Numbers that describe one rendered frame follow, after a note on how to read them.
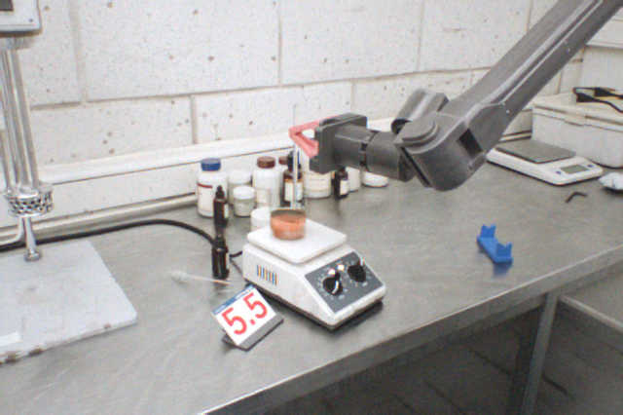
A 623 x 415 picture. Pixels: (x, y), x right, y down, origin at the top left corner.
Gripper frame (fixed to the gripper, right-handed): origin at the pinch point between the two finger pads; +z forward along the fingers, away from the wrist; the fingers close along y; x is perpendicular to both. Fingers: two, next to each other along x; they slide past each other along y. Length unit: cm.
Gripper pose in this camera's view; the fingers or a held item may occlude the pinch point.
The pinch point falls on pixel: (295, 132)
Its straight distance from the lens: 83.6
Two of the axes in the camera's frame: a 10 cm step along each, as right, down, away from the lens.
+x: -0.2, 9.3, 3.8
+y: -6.5, 2.8, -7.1
